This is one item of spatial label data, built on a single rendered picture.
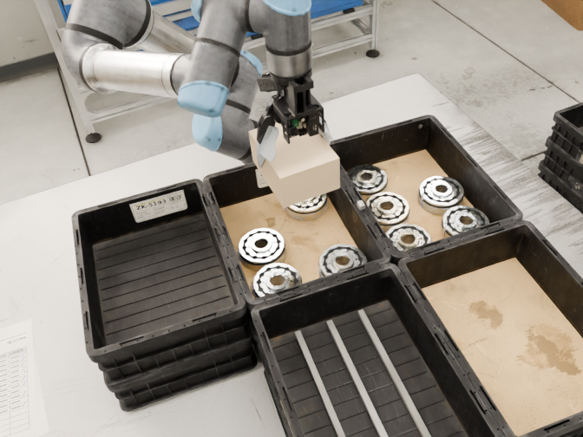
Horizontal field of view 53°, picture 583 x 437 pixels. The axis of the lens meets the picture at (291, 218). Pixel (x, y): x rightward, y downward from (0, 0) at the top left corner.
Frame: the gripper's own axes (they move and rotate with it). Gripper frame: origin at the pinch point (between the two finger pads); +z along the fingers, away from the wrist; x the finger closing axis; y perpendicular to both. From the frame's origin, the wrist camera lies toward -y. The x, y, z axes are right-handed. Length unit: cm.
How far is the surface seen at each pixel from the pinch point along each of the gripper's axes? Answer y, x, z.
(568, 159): -23, 108, 62
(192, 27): -187, 24, 65
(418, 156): -13.8, 39.8, 26.7
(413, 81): -60, 69, 40
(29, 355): -9, -64, 40
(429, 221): 7.1, 29.3, 26.7
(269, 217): -11.6, -3.0, 26.8
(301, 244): 0.0, 0.1, 26.7
